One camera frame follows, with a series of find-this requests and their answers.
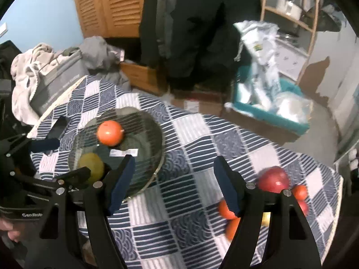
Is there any white patterned cabinet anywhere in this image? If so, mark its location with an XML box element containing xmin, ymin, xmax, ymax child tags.
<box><xmin>275</xmin><ymin>38</ymin><xmax>307</xmax><ymax>80</ymax></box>

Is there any grey cloth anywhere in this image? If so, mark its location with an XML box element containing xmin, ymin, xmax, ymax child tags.
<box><xmin>79</xmin><ymin>36</ymin><xmax>132</xmax><ymax>90</ymax></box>

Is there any brown cardboard flap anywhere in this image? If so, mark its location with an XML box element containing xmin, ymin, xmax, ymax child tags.
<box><xmin>223</xmin><ymin>108</ymin><xmax>302</xmax><ymax>146</ymax></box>

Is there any white printed bag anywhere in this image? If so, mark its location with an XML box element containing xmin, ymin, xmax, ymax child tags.
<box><xmin>233</xmin><ymin>20</ymin><xmax>282</xmax><ymax>110</ymax></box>

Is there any round orange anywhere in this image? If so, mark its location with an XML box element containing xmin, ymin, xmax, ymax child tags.
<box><xmin>218</xmin><ymin>200</ymin><xmax>237</xmax><ymax>220</ymax></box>
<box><xmin>225</xmin><ymin>217</ymin><xmax>242</xmax><ymax>241</ymax></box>
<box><xmin>97</xmin><ymin>120</ymin><xmax>125</xmax><ymax>147</ymax></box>
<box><xmin>292</xmin><ymin>185</ymin><xmax>308</xmax><ymax>201</ymax></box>

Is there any blue white patterned tablecloth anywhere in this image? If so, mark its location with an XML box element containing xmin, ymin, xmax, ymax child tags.
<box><xmin>26</xmin><ymin>76</ymin><xmax>344</xmax><ymax>269</ymax></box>

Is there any grey storage box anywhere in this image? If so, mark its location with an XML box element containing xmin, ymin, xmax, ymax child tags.
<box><xmin>29</xmin><ymin>51</ymin><xmax>92</xmax><ymax>115</ymax></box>

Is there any beige towel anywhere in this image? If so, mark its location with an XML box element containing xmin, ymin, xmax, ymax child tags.
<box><xmin>11</xmin><ymin>43</ymin><xmax>57</xmax><ymax>125</ymax></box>

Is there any metal pot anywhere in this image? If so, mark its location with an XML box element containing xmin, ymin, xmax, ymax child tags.
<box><xmin>275</xmin><ymin>0</ymin><xmax>303</xmax><ymax>20</ymax></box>

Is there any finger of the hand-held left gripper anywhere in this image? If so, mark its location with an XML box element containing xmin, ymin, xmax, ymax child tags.
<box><xmin>8</xmin><ymin>167</ymin><xmax>92</xmax><ymax>194</ymax></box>
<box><xmin>0</xmin><ymin>116</ymin><xmax>68</xmax><ymax>157</ymax></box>

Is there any teal cardboard box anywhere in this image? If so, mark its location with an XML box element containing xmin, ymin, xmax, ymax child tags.
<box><xmin>224</xmin><ymin>67</ymin><xmax>310</xmax><ymax>135</ymax></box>

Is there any small brown cardboard box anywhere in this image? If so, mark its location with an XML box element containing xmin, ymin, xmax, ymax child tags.
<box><xmin>168</xmin><ymin>84</ymin><xmax>228</xmax><ymax>115</ymax></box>

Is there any yellow-green pear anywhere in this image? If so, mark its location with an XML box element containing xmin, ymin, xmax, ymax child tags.
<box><xmin>78</xmin><ymin>153</ymin><xmax>105</xmax><ymax>185</ymax></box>

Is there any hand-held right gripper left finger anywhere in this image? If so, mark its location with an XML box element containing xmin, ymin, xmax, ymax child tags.
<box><xmin>24</xmin><ymin>155</ymin><xmax>136</xmax><ymax>269</ymax></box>

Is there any dark hanging jacket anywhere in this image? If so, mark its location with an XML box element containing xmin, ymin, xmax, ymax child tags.
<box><xmin>139</xmin><ymin>0</ymin><xmax>263</xmax><ymax>90</ymax></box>

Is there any dark cloth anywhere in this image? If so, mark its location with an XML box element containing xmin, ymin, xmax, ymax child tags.
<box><xmin>317</xmin><ymin>0</ymin><xmax>348</xmax><ymax>34</ymax></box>

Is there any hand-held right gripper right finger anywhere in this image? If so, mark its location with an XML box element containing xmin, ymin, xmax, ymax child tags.
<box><xmin>214</xmin><ymin>156</ymin><xmax>323</xmax><ymax>269</ymax></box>

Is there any grey hanging jacket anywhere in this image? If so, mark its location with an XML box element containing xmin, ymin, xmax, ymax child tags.
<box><xmin>155</xmin><ymin>0</ymin><xmax>180</xmax><ymax>62</ymax></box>

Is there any wooden shelf rack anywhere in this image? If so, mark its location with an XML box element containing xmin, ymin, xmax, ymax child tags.
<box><xmin>260</xmin><ymin>0</ymin><xmax>322</xmax><ymax>85</ymax></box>

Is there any small red tomato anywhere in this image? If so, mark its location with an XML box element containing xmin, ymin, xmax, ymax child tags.
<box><xmin>297</xmin><ymin>200</ymin><xmax>309</xmax><ymax>217</ymax></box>

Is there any clear glass bowl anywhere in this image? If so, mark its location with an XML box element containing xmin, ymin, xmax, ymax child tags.
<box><xmin>68</xmin><ymin>107</ymin><xmax>165</xmax><ymax>199</ymax></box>

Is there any large red apple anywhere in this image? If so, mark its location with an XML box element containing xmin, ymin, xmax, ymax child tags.
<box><xmin>257</xmin><ymin>166</ymin><xmax>291</xmax><ymax>193</ymax></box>

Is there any wooden crate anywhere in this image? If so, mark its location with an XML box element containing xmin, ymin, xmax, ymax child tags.
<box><xmin>120</xmin><ymin>62</ymin><xmax>162</xmax><ymax>96</ymax></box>

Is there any clear plastic bag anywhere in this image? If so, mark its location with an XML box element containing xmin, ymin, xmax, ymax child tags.
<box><xmin>276</xmin><ymin>91</ymin><xmax>313</xmax><ymax>124</ymax></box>

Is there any wooden louvered door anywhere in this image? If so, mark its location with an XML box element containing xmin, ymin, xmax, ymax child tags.
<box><xmin>71</xmin><ymin>0</ymin><xmax>149</xmax><ymax>38</ymax></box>

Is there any person's left hand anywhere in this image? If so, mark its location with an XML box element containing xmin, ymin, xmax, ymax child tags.
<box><xmin>0</xmin><ymin>219</ymin><xmax>21</xmax><ymax>243</ymax></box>

